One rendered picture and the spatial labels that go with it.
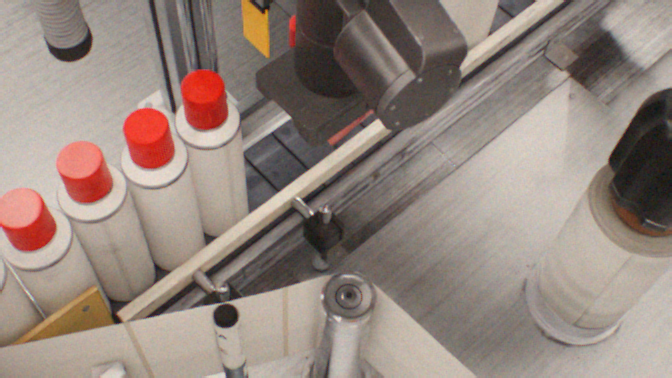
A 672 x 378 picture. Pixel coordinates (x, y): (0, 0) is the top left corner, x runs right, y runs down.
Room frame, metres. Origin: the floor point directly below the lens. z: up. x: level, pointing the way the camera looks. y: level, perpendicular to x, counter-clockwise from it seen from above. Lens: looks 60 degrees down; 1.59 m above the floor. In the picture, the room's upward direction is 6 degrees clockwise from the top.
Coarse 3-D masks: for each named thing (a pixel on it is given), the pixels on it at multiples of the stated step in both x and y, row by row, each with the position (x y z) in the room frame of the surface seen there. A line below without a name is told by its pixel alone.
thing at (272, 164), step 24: (504, 0) 0.67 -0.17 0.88; (528, 0) 0.68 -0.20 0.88; (504, 24) 0.64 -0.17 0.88; (504, 48) 0.60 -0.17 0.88; (288, 120) 0.48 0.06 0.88; (264, 144) 0.45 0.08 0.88; (288, 144) 0.45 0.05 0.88; (336, 144) 0.46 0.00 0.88; (264, 168) 0.42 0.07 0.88; (288, 168) 0.42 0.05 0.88; (264, 192) 0.39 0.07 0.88; (312, 192) 0.40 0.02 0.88; (288, 216) 0.38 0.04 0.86; (216, 264) 0.31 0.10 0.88; (192, 288) 0.29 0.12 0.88
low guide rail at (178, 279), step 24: (552, 0) 0.65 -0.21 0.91; (528, 24) 0.62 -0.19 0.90; (480, 48) 0.57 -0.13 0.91; (360, 144) 0.44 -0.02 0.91; (312, 168) 0.41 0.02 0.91; (336, 168) 0.41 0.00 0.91; (288, 192) 0.38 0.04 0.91; (264, 216) 0.35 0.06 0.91; (216, 240) 0.32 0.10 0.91; (240, 240) 0.33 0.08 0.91; (192, 264) 0.30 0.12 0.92; (168, 288) 0.27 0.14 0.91; (120, 312) 0.25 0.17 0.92; (144, 312) 0.25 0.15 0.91
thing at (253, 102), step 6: (258, 90) 0.45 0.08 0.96; (246, 96) 0.45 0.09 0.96; (252, 96) 0.45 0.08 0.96; (258, 96) 0.45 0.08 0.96; (264, 96) 0.45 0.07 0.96; (240, 102) 0.44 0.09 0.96; (246, 102) 0.44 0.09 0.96; (252, 102) 0.44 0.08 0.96; (258, 102) 0.44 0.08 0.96; (264, 102) 0.45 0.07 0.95; (240, 108) 0.43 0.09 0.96; (246, 108) 0.43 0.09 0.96; (252, 108) 0.44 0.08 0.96; (258, 108) 0.44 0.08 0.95; (240, 114) 0.43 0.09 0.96; (246, 114) 0.43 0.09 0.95; (252, 114) 0.44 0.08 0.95
